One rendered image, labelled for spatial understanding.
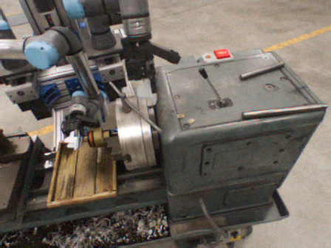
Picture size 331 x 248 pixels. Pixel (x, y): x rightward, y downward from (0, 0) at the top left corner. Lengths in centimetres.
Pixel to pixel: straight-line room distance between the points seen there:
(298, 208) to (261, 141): 131
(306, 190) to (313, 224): 27
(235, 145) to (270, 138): 13
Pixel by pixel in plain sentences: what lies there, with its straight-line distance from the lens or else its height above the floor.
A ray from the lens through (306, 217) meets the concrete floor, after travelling 219.
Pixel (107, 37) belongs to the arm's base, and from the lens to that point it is 146.
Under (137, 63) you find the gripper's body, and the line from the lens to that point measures 67.
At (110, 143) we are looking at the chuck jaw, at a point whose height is 111.
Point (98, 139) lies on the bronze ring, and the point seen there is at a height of 110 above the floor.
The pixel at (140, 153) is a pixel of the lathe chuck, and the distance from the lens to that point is 91.
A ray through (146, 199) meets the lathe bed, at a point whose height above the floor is 73.
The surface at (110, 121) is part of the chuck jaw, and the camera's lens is 102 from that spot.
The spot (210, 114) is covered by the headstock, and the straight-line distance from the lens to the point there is 84.
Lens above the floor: 185
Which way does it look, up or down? 47 degrees down
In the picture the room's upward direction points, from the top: 6 degrees counter-clockwise
